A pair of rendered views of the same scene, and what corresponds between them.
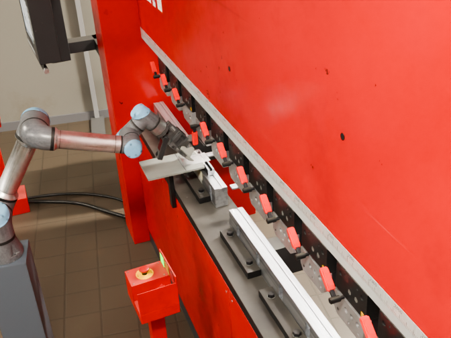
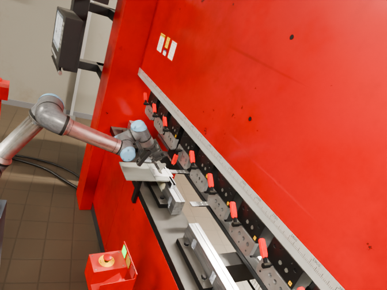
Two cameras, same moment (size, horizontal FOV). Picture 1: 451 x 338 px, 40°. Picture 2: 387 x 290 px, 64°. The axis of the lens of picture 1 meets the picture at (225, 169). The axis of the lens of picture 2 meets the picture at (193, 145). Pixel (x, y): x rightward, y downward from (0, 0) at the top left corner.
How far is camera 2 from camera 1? 106 cm
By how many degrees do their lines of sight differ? 15
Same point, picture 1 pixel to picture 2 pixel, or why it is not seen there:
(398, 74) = not seen: outside the picture
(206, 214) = (163, 218)
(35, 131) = (51, 114)
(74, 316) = (19, 259)
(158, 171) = (134, 174)
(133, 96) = (117, 111)
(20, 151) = (29, 126)
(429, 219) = not seen: outside the picture
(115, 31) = (122, 63)
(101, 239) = (54, 199)
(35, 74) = (40, 75)
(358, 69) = not seen: outside the picture
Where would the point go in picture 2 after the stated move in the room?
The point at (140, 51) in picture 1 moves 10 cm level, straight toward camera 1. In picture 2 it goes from (133, 83) to (133, 87)
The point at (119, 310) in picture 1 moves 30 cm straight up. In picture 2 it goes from (56, 262) to (63, 231)
